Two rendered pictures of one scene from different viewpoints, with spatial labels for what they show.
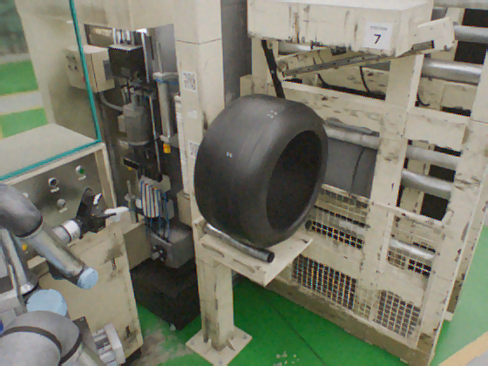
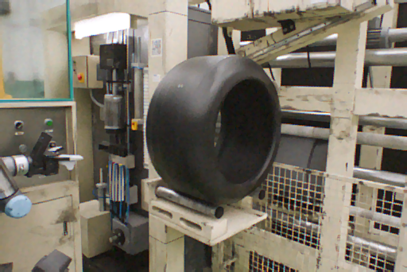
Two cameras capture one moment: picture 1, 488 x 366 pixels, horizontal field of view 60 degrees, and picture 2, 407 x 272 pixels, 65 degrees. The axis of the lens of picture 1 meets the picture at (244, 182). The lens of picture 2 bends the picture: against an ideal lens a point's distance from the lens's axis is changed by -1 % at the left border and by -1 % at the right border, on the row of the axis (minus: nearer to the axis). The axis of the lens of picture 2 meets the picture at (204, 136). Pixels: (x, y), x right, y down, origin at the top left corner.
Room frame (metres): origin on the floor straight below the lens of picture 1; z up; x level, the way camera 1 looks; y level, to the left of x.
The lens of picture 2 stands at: (0.20, -0.11, 1.35)
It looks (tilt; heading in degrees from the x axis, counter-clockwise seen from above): 9 degrees down; 4
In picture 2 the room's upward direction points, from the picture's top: 1 degrees clockwise
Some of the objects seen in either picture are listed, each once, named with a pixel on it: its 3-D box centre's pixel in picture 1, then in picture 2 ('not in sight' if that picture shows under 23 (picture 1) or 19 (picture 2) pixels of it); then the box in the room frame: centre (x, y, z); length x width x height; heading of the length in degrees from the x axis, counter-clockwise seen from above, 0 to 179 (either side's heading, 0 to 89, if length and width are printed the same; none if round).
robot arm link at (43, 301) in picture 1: (47, 314); not in sight; (1.05, 0.67, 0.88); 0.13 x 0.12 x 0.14; 56
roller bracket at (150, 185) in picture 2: (225, 212); (180, 183); (1.63, 0.09, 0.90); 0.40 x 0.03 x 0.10; 141
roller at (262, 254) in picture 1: (237, 241); (186, 200); (1.41, 0.03, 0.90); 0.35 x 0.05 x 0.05; 51
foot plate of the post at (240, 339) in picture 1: (219, 339); not in sight; (1.66, 0.16, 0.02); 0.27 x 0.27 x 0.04; 51
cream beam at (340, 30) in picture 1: (331, 21); (281, 4); (1.67, -0.34, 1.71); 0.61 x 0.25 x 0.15; 51
